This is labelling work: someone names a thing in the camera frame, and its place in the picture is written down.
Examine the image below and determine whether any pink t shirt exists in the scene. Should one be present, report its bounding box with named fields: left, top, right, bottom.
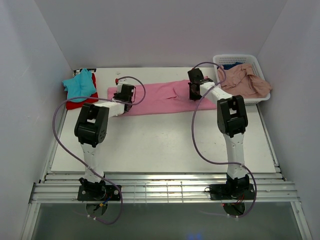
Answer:
left=106, top=76, right=218, bottom=117

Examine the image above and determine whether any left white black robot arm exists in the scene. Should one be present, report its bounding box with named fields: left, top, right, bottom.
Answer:
left=74, top=83, right=136, bottom=201

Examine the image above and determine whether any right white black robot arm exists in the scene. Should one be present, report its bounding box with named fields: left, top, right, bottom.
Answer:
left=187, top=68, right=251, bottom=200

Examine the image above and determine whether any blue t shirt in basket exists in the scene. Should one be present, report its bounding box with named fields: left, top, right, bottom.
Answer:
left=221, top=62, right=242, bottom=71

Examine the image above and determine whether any beige t shirt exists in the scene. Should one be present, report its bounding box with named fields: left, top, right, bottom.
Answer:
left=217, top=63, right=272, bottom=99

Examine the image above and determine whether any teal folded t shirt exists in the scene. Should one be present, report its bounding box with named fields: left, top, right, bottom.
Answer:
left=62, top=68, right=97, bottom=102

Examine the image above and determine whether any red folded t shirt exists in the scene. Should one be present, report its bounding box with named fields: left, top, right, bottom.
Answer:
left=65, top=72, right=100, bottom=111

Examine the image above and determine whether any white plastic basket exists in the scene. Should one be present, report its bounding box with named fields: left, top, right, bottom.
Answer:
left=212, top=54, right=272, bottom=106

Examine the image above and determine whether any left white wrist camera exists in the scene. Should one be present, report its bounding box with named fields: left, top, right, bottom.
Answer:
left=115, top=78, right=128, bottom=93

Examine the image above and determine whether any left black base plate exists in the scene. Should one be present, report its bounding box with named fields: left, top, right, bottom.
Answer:
left=77, top=185, right=121, bottom=202

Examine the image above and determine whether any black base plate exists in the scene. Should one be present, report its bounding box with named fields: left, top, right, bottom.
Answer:
left=208, top=184, right=256, bottom=200
left=77, top=185, right=121, bottom=202

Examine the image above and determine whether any aluminium frame rail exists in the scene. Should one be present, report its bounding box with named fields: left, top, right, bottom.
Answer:
left=29, top=172, right=300, bottom=204

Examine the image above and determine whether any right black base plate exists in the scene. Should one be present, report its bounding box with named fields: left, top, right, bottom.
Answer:
left=208, top=184, right=256, bottom=200

